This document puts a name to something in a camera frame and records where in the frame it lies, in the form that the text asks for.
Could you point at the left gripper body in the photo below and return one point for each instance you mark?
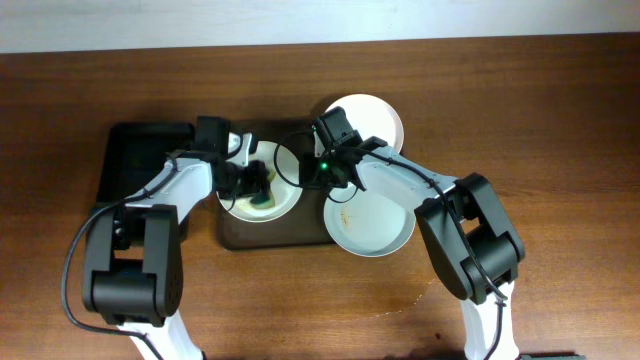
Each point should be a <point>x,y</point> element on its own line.
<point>252,179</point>

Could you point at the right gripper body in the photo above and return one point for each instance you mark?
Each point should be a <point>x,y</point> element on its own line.
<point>310,171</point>

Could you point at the green yellow sponge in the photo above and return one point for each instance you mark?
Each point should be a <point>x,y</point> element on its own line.
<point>265,198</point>

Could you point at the white plate top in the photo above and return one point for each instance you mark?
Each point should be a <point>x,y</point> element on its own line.
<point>372,116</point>

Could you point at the white plate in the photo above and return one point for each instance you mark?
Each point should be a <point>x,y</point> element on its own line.
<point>372,116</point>
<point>282,197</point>

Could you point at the pale blue plate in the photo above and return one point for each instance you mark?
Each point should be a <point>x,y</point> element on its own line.
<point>365,223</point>

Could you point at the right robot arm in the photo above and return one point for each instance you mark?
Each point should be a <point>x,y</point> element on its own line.
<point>472,244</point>

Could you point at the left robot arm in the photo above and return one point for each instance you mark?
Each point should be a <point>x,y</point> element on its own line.
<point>137,288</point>

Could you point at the large brown serving tray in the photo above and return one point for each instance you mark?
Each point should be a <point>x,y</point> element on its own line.
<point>303,225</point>

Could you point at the small black tray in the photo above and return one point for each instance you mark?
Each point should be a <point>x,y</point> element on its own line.
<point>135,154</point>

